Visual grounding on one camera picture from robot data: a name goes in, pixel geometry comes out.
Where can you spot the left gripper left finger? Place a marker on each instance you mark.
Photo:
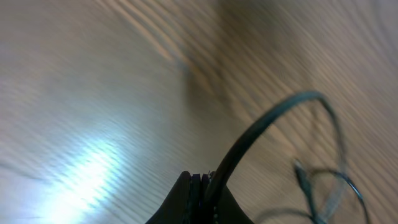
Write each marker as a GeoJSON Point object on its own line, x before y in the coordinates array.
{"type": "Point", "coordinates": [173, 207]}

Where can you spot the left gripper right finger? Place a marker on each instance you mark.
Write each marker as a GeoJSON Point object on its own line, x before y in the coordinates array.
{"type": "Point", "coordinates": [223, 208]}

